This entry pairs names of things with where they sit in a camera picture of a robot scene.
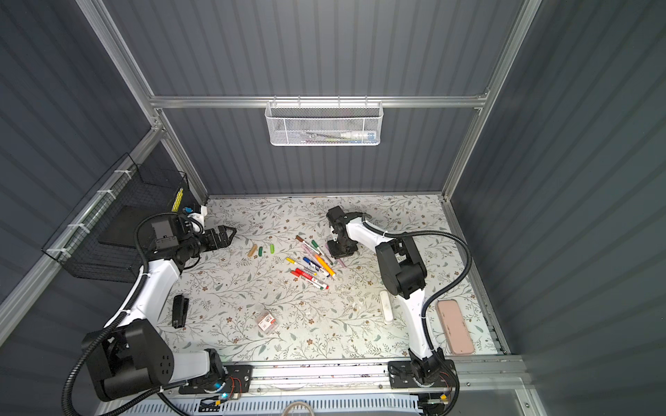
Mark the brown pen cap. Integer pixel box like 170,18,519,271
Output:
247,244,258,258

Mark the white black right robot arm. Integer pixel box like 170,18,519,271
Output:
326,206,472,388

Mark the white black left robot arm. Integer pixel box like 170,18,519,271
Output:
78,213,237,401

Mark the orange highlighter pen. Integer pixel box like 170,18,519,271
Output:
314,254,336,277

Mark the pink highlighter pen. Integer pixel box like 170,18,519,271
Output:
302,244,324,267

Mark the blue capped marker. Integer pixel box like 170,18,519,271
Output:
303,257,329,276

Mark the red capped marker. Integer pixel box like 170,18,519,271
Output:
291,270,329,289
295,269,330,289

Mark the yellow capped marker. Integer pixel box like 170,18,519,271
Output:
286,258,317,276

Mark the white eraser case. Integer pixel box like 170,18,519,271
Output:
380,291,395,323

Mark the black stapler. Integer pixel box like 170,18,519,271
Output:
172,294,189,329

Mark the small red white box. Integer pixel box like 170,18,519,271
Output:
255,310,279,335

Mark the pink pencil case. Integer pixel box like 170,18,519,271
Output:
436,300,475,355

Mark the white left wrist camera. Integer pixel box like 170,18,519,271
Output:
182,206,207,226

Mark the black wire side basket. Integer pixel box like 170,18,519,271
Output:
43,154,199,283

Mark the white wire mesh basket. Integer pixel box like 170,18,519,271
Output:
265,100,384,147

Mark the metal base rail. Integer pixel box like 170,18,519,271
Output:
234,355,533,397

